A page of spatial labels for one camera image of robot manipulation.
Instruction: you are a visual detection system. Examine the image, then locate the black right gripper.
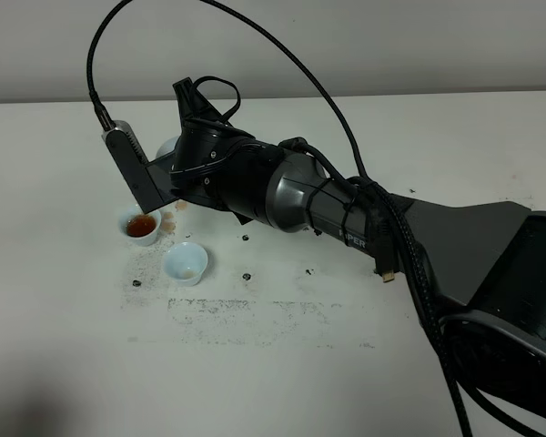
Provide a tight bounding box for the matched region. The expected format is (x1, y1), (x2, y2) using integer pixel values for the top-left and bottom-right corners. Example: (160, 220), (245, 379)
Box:
(169, 78), (282, 224)

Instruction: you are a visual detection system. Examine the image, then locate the light blue porcelain teapot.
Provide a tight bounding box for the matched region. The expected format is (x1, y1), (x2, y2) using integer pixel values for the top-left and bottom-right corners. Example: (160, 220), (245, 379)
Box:
(156, 136), (180, 159)

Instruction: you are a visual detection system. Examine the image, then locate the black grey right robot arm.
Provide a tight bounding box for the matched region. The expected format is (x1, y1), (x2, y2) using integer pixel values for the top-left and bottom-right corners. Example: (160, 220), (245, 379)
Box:
(170, 79), (546, 436)

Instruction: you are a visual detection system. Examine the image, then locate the far light blue teacup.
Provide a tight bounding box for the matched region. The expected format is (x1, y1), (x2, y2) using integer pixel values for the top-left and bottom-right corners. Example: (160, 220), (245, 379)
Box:
(117, 204), (162, 247)

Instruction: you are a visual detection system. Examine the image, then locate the light blue teacup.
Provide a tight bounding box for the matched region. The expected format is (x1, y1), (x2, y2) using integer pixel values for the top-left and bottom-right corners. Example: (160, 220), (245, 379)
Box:
(162, 242), (208, 287)
(117, 204), (162, 247)

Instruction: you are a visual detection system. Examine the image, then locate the near light blue teacup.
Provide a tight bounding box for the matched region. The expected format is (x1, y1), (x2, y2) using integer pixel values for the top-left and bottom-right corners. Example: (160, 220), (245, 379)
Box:
(162, 242), (208, 287)

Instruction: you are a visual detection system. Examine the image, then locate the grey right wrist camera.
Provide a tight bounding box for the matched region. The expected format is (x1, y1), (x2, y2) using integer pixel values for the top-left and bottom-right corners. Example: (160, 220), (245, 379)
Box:
(102, 120), (177, 213)

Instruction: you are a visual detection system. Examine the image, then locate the black braided camera cable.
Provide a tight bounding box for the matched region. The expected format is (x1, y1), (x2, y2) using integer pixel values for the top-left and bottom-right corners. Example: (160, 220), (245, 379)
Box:
(86, 0), (546, 437)

